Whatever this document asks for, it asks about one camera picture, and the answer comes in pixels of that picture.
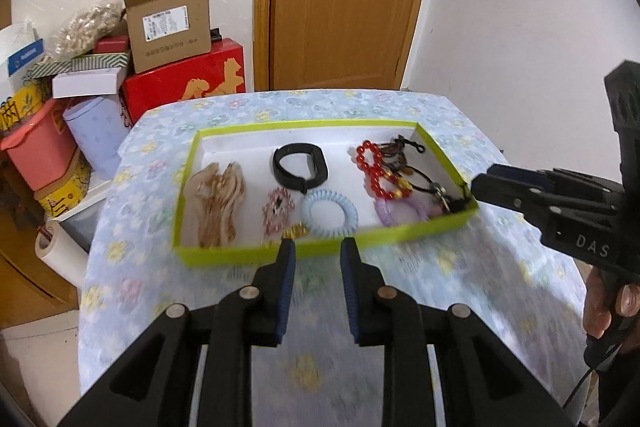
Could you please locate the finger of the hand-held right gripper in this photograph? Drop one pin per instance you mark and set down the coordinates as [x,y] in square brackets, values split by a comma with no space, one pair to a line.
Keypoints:
[520,199]
[575,192]

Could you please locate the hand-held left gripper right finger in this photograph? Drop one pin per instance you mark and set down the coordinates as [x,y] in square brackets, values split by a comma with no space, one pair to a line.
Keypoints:
[350,294]

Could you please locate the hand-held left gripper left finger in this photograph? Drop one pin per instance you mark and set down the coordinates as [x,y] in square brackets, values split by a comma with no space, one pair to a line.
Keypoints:
[285,292]

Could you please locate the gold bead hair clip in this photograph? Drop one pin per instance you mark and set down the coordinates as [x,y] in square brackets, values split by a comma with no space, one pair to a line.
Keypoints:
[297,232]

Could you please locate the lime green cardboard box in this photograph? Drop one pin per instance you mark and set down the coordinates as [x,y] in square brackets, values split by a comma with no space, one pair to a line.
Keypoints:
[225,254]

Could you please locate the pink rhinestone hair clip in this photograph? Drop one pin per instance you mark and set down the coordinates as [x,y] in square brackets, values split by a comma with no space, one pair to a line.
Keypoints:
[277,212]

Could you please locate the beige hair claw clip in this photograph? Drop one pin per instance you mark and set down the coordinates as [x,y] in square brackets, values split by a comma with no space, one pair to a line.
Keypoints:
[217,202]

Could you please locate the black wristband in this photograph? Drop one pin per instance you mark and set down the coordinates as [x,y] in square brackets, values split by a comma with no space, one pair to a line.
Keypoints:
[285,174]

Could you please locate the dark brown bead ornament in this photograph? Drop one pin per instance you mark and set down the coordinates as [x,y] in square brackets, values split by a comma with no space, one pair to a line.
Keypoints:
[395,149]

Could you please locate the person's right hand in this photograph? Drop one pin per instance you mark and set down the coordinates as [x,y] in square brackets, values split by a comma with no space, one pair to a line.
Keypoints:
[597,307]

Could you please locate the floral blue tablecloth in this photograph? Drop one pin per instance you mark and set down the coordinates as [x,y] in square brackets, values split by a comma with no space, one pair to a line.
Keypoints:
[150,307]

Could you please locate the translucent plastic storage drawer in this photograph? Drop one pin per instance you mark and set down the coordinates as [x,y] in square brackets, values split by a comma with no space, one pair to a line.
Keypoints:
[95,202]

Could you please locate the white paper roll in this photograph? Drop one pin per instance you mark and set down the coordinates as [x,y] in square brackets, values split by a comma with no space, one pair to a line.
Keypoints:
[62,257]

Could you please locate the large red gift box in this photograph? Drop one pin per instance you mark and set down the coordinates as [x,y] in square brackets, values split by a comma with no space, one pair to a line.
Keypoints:
[165,94]

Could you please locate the yellow round tin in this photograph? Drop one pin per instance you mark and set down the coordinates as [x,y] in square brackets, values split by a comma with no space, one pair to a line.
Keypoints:
[65,194]

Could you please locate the light blue cylindrical container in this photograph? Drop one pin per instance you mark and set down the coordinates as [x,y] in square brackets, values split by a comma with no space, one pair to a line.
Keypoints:
[97,137]

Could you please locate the brown wooden cabinet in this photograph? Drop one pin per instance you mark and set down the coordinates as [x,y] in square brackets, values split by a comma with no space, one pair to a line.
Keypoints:
[25,277]

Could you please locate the pink plastic basket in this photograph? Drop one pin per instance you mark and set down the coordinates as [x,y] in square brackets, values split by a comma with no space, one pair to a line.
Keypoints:
[42,152]

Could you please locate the open brown cardboard box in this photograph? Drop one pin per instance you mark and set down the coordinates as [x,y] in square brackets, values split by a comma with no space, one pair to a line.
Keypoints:
[170,32]

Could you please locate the flat white box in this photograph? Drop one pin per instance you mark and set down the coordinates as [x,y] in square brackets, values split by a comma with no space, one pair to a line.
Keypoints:
[85,84]

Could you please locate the small dark red box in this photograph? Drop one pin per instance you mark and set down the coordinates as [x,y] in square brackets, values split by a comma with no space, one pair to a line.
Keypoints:
[112,44]

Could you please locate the green striped flat box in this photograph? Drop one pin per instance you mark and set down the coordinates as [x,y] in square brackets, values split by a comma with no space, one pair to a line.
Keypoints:
[80,63]

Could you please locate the yellow printed box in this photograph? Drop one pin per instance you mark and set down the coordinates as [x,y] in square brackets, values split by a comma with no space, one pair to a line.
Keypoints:
[22,104]

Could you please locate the bag of beige beads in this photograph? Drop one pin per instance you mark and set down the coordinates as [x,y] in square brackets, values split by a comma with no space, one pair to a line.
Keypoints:
[87,27]

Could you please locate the white and blue box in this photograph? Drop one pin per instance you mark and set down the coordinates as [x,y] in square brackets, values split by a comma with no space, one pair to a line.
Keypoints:
[22,54]

